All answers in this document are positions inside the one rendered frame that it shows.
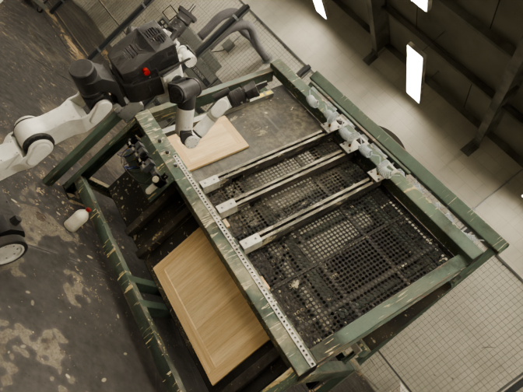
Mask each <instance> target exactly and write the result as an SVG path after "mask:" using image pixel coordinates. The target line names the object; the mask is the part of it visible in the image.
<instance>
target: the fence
mask: <svg viewBox="0 0 523 392"><path fill-rule="evenodd" d="M268 91H271V90H268ZM268 91H265V92H263V94H264V96H261V97H259V96H258V97H254V98H252V99H250V102H248V103H245V104H244V105H243V104H242V105H240V106H239V107H234V108H231V109H229V110H226V111H225V113H224V114H223V115H226V114H229V113H232V112H234V111H236V110H240V109H242V108H245V107H248V106H250V105H253V104H255V103H259V102H261V101H263V100H267V99H269V98H271V97H274V92H273V91H271V92H272V93H270V94H266V92H268ZM259 94H262V93H259ZM206 114H207V113H206ZM206 114H202V115H200V116H197V117H194V120H193V127H194V126H195V125H196V124H197V123H198V122H199V121H201V120H202V118H203V117H204V116H205V115H206ZM223 115H222V116H223ZM222 116H221V117H222ZM162 130H163V132H164V134H165V135H166V136H170V135H173V134H176V132H175V125H172V126H170V127H168V128H164V129H162Z"/></svg>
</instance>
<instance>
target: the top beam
mask: <svg viewBox="0 0 523 392"><path fill-rule="evenodd" d="M270 67H271V68H272V69H273V71H274V76H275V77H276V78H277V79H278V80H279V81H280V82H281V83H282V84H283V85H284V86H285V87H286V88H287V89H288V90H289V91H290V92H291V93H292V94H293V95H294V96H295V97H296V98H297V99H298V100H299V101H300V102H301V103H302V104H303V105H304V106H305V107H306V108H307V109H308V110H309V111H310V112H311V113H312V114H313V115H314V116H315V117H316V118H317V119H318V120H319V121H320V122H321V123H322V124H323V123H325V122H327V119H326V118H325V116H324V112H325V111H326V107H325V105H326V106H327V110H331V111H332V113H334V112H335V111H334V110H333V109H332V108H331V107H330V106H329V105H328V104H327V103H326V102H325V101H324V100H323V99H322V98H321V97H320V96H319V95H318V94H317V93H316V92H315V91H314V90H313V89H312V88H311V87H310V86H308V85H307V84H306V83H305V82H304V81H303V80H302V79H301V78H300V77H299V76H298V75H297V74H296V73H295V72H294V71H292V70H291V69H290V68H289V67H288V66H287V65H286V64H285V63H284V62H283V61H282V60H281V59H277V60H274V61H271V62H270ZM310 90H311V95H312V96H313V97H314V98H315V99H316V100H318V101H319V104H325V105H319V106H318V107H317V108H313V107H311V106H310V105H309V104H308V103H307V100H306V97H307V96H309V92H310ZM345 128H347V130H348V131H349V132H351V133H354V132H356V130H355V129H354V128H352V127H351V126H350V125H349V124H348V125H346V126H345ZM334 136H335V137H336V138H337V139H338V140H339V141H340V142H341V143H343V142H346V140H344V139H343V138H342V137H341V135H340V134H339V130H338V129H337V130H335V131H334ZM368 143H369V142H368ZM367 147H368V148H369V149H372V154H373V155H379V156H371V157H370V158H366V157H364V156H363V155H362V154H361V153H360V151H359V149H357V150H356V151H354V153H353V155H354V156H355V157H356V158H357V159H358V160H359V161H360V162H361V163H362V164H363V165H364V166H365V167H366V168H367V169H368V170H369V171H371V170H373V169H375V168H376V166H377V165H378V164H380V157H381V162H383V161H384V160H386V159H385V158H384V157H383V156H382V155H381V154H380V153H379V152H378V151H377V150H376V149H375V148H374V147H373V146H372V145H371V144H370V143H369V145H367ZM393 175H400V177H397V176H392V177H391V178H390V179H386V178H385V179H383V180H382V181H381V183H382V184H383V185H384V186H385V187H386V188H387V189H388V190H389V191H390V192H391V193H392V194H393V195H394V196H395V197H396V198H397V199H398V200H399V201H400V202H401V203H402V204H403V205H404V206H405V207H406V208H407V209H408V210H409V211H410V212H411V213H412V214H413V215H414V216H415V217H416V218H417V219H418V220H419V221H420V222H421V223H422V224H423V225H424V226H425V227H426V228H427V229H428V230H429V231H430V232H431V233H432V234H433V235H434V236H435V237H436V238H437V239H438V240H439V241H440V242H441V243H442V244H443V245H444V246H445V247H446V248H447V249H448V250H449V251H450V252H451V253H452V254H453V255H454V256H456V255H457V254H460V255H462V256H463V257H464V259H466V260H467V262H468V263H469V264H468V265H467V266H466V267H468V266H470V265H471V264H473V263H475V262H476V261H478V259H479V258H480V257H481V256H482V255H483V251H482V250H481V249H480V248H479V247H478V246H477V245H476V244H475V243H473V242H472V241H471V240H470V239H469V238H468V237H467V236H466V235H465V234H464V233H463V232H462V231H461V230H460V229H459V228H458V227H457V226H456V225H455V224H454V223H453V222H452V221H451V220H450V219H449V218H448V217H447V216H446V215H444V214H443V213H442V212H441V211H440V210H439V209H438V208H437V207H436V206H435V205H434V204H433V203H432V202H431V201H430V200H428V199H427V198H426V197H425V196H424V195H423V194H422V193H421V192H420V191H419V190H418V189H417V188H416V187H415V186H413V185H412V184H411V183H410V182H409V181H408V180H407V179H406V178H405V177H404V176H403V175H402V174H401V173H400V172H399V171H398V172H397V173H395V174H393Z"/></svg>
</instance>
